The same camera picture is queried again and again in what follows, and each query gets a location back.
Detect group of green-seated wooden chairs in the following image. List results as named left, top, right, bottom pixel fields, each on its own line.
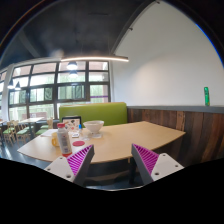
left=0, top=118, right=54, bottom=145

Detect pale yellow mug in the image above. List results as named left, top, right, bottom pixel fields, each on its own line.
left=51, top=131, right=60, bottom=148

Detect clear red-capped drink bottle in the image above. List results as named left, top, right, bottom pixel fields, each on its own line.
left=56, top=122, right=73, bottom=158

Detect group of pendant lamps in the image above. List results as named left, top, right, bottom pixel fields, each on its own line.
left=6, top=61, right=79, bottom=91

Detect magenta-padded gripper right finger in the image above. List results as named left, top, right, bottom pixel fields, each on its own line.
left=131, top=143, right=185, bottom=186

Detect flat round red coaster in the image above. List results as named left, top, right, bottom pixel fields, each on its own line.
left=72, top=140, right=86, bottom=148

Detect wooden dining table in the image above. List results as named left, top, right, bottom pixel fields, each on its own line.
left=18, top=117, right=45, bottom=138

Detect black-framed sticker-covered tablet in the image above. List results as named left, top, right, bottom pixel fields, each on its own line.
left=61, top=115, right=83, bottom=134

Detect green upholstered bench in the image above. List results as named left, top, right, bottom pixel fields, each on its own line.
left=58, top=102, right=128, bottom=127

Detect white bowl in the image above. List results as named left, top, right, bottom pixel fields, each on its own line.
left=82, top=120, right=105, bottom=136

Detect white paper sheets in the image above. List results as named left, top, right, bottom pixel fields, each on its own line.
left=40, top=128, right=59, bottom=138

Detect long linear ceiling light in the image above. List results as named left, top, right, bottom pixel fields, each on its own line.
left=60, top=55, right=130, bottom=63

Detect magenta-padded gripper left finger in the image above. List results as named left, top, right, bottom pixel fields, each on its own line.
left=44, top=144, right=95, bottom=187

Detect green can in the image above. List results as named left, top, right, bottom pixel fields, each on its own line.
left=203, top=86, right=211, bottom=107

